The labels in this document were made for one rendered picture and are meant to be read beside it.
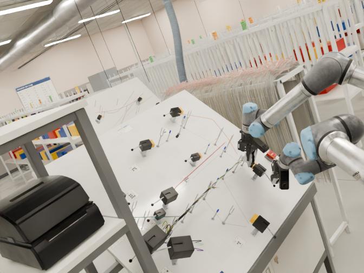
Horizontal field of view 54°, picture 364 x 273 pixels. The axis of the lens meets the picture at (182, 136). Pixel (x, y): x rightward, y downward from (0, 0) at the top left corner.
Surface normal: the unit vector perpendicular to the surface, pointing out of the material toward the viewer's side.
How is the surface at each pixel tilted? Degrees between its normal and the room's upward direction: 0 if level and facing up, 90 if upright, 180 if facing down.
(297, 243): 90
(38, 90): 90
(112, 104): 50
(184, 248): 45
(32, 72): 90
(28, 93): 90
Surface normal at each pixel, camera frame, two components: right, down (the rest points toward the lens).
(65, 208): 0.58, -0.38
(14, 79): 0.63, -0.04
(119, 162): 0.26, -0.70
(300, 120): -0.69, 0.43
